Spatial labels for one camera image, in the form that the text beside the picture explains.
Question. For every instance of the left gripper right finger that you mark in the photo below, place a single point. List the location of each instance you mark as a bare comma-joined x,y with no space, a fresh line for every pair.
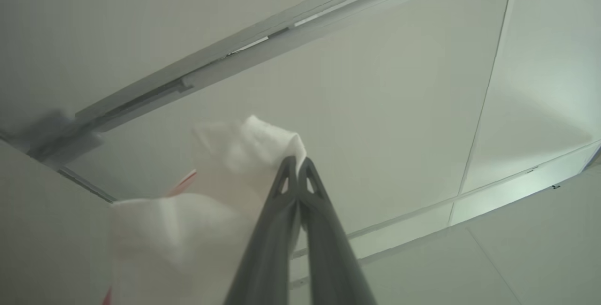
333,258

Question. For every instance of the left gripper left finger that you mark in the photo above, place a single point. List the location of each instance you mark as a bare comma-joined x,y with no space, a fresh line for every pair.
265,258

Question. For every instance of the red white basketball jersey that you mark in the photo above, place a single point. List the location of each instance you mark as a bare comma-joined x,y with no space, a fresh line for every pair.
188,239

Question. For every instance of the grey slotted overhead rail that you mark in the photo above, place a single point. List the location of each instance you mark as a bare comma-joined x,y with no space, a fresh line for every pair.
206,68

